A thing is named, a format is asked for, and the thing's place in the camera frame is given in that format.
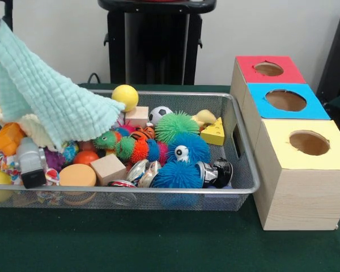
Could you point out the cream waffle cloth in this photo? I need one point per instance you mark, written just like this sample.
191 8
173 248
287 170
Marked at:
37 133

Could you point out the rainbow spiky caterpillar toy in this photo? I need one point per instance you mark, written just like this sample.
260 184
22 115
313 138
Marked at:
130 146

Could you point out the wooden box with three holes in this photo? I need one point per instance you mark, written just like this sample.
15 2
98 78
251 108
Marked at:
300 198

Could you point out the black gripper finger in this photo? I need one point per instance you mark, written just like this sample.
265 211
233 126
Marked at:
8 12

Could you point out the crushed black drink can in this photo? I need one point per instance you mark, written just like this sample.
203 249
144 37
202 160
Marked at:
215 173

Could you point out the yellow cheese toy block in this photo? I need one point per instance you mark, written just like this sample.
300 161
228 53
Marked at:
214 133

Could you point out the black and white soccer ball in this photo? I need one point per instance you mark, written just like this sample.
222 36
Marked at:
160 113

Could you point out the large green spiky ball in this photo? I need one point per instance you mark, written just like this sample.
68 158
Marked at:
177 127

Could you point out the blue spiky rubber ball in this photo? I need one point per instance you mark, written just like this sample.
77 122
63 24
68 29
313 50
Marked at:
178 174
195 146

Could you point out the yellow tennis ball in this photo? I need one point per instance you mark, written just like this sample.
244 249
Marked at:
125 97

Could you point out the silver toy robot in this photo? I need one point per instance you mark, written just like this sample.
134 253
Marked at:
31 163

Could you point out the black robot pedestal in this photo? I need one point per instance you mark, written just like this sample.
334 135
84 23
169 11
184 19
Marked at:
158 56

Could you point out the light blue waffle cloth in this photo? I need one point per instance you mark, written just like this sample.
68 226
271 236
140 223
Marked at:
45 93

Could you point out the black upright panel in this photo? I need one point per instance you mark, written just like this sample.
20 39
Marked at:
337 56

